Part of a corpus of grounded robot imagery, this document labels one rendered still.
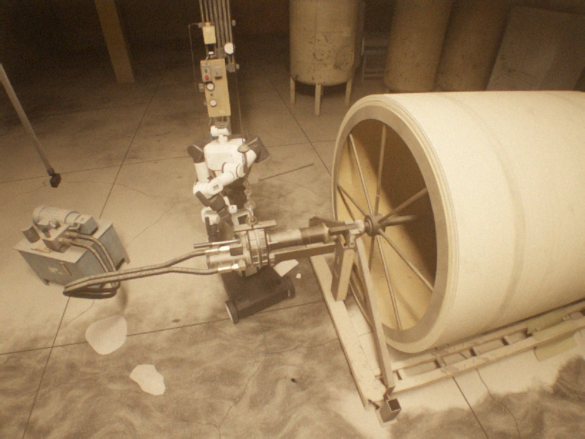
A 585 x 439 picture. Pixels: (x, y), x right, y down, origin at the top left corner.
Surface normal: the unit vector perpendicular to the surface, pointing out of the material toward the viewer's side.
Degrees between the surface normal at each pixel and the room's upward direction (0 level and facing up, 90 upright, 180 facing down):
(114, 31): 90
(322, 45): 90
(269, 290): 0
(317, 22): 90
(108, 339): 15
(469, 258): 60
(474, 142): 24
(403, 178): 78
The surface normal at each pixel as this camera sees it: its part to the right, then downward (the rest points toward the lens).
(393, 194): 0.21, 0.26
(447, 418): 0.00, -0.77
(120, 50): 0.22, 0.62
